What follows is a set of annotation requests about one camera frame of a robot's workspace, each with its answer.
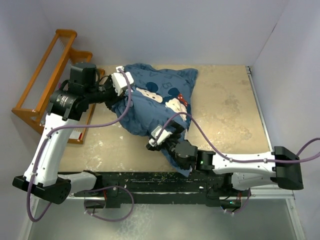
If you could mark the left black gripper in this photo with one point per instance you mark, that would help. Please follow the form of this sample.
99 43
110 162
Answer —
115 98

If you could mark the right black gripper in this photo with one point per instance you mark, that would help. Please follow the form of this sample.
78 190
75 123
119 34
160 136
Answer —
179 128

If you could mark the blue cartoon print pillowcase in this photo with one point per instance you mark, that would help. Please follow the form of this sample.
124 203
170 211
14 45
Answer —
158 94

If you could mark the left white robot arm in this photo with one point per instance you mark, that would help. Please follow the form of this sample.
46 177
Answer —
64 111

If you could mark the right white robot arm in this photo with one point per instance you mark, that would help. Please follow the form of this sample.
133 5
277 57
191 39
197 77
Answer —
246 170

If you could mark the red white box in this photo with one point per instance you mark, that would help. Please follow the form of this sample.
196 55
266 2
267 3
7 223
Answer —
76 135

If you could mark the orange wooden rack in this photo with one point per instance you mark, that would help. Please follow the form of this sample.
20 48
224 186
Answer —
48 76

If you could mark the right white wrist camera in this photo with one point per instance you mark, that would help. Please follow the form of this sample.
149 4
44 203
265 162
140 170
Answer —
158 138

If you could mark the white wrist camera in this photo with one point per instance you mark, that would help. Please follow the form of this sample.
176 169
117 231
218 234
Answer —
119 81
158 138

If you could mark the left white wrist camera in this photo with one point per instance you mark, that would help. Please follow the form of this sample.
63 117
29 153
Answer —
119 81

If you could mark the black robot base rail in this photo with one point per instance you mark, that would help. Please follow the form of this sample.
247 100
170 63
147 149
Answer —
164 188

